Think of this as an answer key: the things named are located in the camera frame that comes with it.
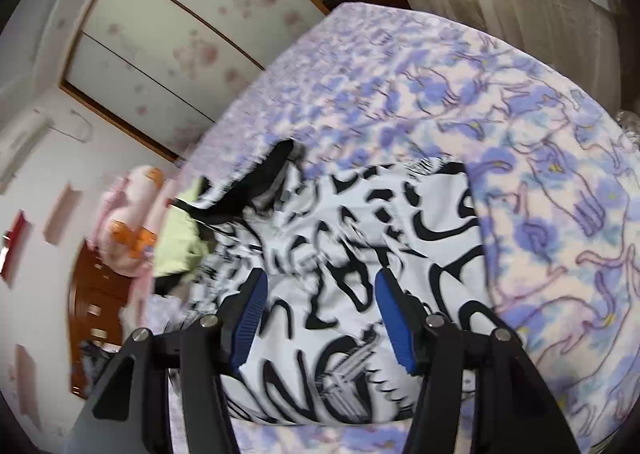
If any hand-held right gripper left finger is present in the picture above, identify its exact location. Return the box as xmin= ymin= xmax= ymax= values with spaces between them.
xmin=62 ymin=268 xmax=271 ymax=454

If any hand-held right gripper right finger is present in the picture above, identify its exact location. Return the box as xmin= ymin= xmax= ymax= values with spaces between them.
xmin=374 ymin=268 xmax=583 ymax=454

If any white black-print jacket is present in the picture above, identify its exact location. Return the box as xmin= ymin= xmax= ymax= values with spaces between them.
xmin=165 ymin=141 xmax=496 ymax=427

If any folded green black garment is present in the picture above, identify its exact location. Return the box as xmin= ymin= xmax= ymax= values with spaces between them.
xmin=152 ymin=179 xmax=216 ymax=292

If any pink bear-print quilt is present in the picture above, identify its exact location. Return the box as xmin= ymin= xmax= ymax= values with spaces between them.
xmin=90 ymin=164 xmax=168 ymax=279

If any brown wooden headboard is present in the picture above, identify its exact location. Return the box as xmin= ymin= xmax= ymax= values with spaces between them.
xmin=70 ymin=246 xmax=146 ymax=387

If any purple cat-print blanket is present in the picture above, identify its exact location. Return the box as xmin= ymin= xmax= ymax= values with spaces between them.
xmin=120 ymin=1 xmax=640 ymax=454

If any white air conditioner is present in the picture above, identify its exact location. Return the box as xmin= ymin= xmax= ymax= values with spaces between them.
xmin=0 ymin=112 xmax=56 ymax=189

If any floral sliding-door wardrobe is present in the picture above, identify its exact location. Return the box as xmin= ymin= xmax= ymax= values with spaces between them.
xmin=60 ymin=0 xmax=416 ymax=165

